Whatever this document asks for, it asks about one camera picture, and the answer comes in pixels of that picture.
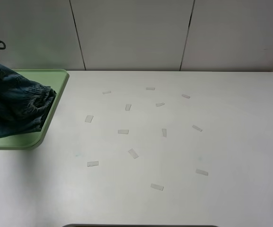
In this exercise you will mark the children's blue denim shorts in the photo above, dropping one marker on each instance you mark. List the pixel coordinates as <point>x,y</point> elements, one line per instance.
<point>24,104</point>

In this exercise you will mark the light green plastic tray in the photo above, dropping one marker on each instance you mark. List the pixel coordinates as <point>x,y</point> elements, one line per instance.
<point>57,80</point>

